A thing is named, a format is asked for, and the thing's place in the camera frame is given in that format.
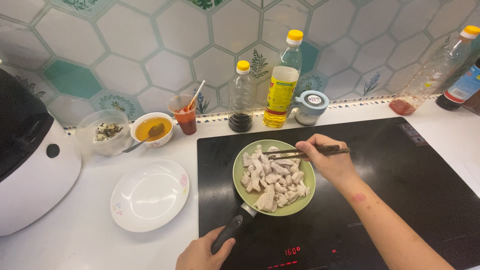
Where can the metal spoon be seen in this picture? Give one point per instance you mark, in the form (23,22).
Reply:
(155,130)

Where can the person's left hand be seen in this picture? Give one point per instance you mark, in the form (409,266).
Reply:
(195,255)

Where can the pile of pale meat slices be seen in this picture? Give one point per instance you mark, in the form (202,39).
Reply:
(273,180)

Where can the white floral plate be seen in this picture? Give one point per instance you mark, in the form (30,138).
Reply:
(150,195)

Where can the clear bottle of dark sauce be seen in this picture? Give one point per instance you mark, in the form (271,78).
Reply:
(240,108)

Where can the plastic cup of red sauce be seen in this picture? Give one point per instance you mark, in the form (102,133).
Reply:
(186,122)

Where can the clear plastic container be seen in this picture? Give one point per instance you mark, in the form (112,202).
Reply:
(84,138)

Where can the clear bottle of red sauce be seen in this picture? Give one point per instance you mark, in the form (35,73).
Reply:
(431,78)

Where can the heap of speckled quail eggs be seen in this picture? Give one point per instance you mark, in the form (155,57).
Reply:
(107,131)

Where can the small plastic spoon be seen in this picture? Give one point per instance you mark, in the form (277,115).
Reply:
(197,93)

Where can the white bowl of orange sauce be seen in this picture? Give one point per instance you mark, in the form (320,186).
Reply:
(144,129)

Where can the black induction cooktop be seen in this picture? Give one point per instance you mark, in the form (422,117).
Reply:
(393,176)

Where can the dark bottle blue label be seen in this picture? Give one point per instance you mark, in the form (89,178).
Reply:
(463,88)

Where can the dark wooden chopstick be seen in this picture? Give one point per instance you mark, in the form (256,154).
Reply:
(285,156)
(281,151)

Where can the blue-lidded seasoning jar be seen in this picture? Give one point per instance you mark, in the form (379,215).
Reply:
(311,107)

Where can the person's right hand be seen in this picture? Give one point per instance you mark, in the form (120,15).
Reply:
(332,165)

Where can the cooking oil bottle yellow label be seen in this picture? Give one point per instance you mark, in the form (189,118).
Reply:
(279,97)

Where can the white rice cooker black lid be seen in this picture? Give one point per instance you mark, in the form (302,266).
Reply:
(33,172)

